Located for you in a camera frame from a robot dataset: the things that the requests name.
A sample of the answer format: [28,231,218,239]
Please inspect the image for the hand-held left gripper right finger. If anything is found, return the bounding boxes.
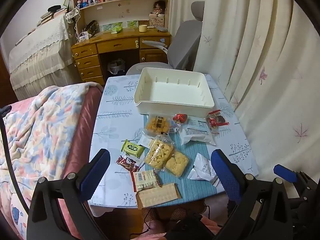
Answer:
[210,149,295,240]

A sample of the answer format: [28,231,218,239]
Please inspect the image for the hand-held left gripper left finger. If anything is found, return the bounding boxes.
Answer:
[26,148,112,240]

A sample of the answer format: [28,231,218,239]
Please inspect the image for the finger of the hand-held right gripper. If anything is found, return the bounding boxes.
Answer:
[273,164,308,184]

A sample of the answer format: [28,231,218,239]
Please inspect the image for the dark red snack packet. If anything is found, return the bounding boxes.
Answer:
[116,154,144,172]

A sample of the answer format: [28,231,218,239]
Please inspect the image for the green snack packet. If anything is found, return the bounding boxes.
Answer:
[121,139,145,158]

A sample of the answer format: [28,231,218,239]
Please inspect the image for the large white snack packet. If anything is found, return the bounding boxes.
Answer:
[179,116,216,146]

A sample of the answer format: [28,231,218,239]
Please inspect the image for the red label snack packet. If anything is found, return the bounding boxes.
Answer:
[130,169,163,193]

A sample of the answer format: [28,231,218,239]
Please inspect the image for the clear yellow puffs packet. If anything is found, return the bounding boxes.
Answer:
[144,135,175,170]
[164,150,190,178]

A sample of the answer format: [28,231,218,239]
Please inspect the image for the red date candy packet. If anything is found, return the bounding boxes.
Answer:
[205,109,230,133]

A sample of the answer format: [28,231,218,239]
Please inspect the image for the small white sachet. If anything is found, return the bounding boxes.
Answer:
[137,134,157,147]

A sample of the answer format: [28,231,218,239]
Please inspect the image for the blue white snack packet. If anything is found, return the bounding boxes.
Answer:
[172,123,188,137]

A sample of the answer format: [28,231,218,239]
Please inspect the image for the brown wafer packet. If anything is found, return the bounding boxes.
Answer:
[135,183,182,209]

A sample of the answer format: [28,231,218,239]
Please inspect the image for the red walnut date packet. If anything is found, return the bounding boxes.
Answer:
[174,113,188,125]

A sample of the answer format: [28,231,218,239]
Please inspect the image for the orange puff snack packet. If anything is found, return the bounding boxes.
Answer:
[143,114,173,137]

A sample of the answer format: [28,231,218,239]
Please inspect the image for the white plastic storage bin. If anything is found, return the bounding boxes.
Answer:
[133,67,215,117]

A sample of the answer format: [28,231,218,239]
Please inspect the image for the striped teal placemat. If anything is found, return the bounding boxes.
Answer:
[136,112,225,209]

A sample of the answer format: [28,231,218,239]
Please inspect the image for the pink sofa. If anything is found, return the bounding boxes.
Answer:
[0,81,104,240]

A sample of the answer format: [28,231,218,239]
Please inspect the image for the leaf print tablecloth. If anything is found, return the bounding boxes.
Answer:
[89,74,259,209]

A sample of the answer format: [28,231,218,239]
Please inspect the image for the floral fleece blanket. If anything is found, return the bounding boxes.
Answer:
[0,85,103,220]

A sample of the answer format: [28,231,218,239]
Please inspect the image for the trash bin with bag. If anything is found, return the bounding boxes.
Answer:
[107,59,125,75]

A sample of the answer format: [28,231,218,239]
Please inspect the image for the cream leaf print curtain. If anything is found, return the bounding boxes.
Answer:
[192,0,320,180]

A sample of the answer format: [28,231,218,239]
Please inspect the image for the wooden desk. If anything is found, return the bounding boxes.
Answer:
[71,27,173,85]

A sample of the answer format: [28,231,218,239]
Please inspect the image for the grey office chair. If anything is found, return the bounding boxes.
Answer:
[126,1,205,75]

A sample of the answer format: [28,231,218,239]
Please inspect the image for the white charger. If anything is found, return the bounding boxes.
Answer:
[77,31,92,42]

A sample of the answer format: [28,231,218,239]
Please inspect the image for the dark floral bag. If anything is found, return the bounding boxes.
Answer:
[84,20,100,37]

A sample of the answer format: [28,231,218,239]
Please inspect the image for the patterned cardboard box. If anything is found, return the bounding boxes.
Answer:
[149,17,165,28]

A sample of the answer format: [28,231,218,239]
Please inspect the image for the stack of books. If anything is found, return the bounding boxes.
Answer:
[37,7,68,27]

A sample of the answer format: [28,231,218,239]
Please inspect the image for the wooden bookshelf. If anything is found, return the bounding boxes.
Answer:
[71,0,170,38]

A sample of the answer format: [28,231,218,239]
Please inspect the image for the brown haired doll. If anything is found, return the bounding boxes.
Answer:
[150,0,167,18]

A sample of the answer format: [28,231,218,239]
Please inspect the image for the black cable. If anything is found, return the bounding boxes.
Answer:
[0,106,32,212]

